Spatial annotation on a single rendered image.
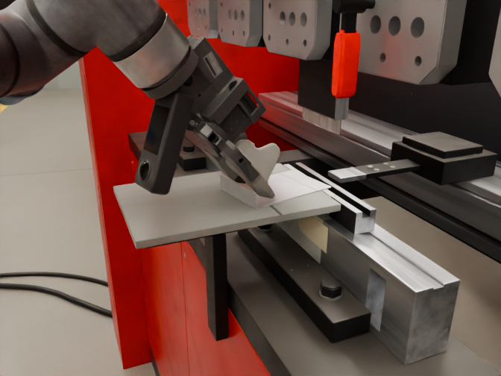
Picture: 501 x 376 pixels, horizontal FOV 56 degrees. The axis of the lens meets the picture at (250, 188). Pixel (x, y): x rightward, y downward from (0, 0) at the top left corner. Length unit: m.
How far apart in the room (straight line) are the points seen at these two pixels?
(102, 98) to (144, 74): 0.94
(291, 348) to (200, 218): 0.18
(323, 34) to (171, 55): 0.19
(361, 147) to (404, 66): 0.55
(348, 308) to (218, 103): 0.28
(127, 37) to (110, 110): 0.97
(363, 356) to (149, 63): 0.39
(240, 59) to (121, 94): 0.38
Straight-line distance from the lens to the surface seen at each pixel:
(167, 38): 0.49
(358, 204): 0.62
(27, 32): 0.49
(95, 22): 0.47
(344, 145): 1.04
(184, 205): 0.60
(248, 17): 0.77
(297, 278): 0.63
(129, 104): 1.44
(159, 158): 0.51
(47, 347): 2.06
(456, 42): 0.44
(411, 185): 0.88
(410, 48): 0.45
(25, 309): 2.31
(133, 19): 0.47
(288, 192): 0.63
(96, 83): 1.42
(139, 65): 0.49
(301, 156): 1.19
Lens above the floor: 1.24
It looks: 22 degrees down
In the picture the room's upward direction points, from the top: straight up
